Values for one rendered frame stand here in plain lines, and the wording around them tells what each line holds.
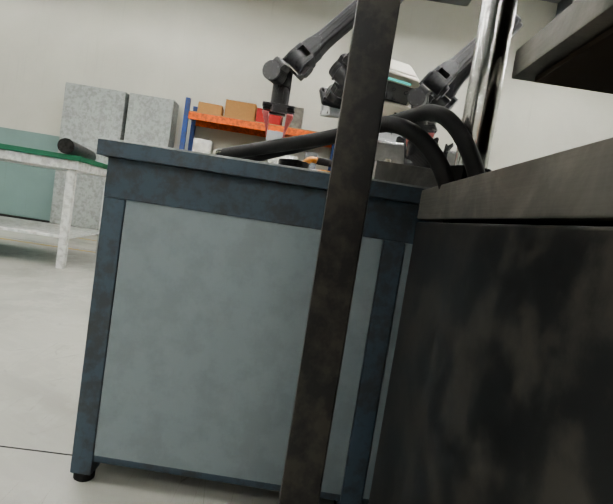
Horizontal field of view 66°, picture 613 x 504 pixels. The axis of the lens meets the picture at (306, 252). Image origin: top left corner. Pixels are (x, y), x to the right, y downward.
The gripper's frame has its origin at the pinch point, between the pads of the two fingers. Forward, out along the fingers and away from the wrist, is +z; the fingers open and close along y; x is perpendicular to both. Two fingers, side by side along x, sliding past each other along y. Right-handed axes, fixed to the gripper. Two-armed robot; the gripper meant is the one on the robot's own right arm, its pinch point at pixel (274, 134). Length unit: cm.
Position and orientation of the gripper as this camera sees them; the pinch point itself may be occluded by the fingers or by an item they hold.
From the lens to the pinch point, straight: 154.3
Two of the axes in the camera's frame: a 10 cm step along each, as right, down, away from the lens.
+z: -1.5, 9.8, 1.0
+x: -0.6, -1.1, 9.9
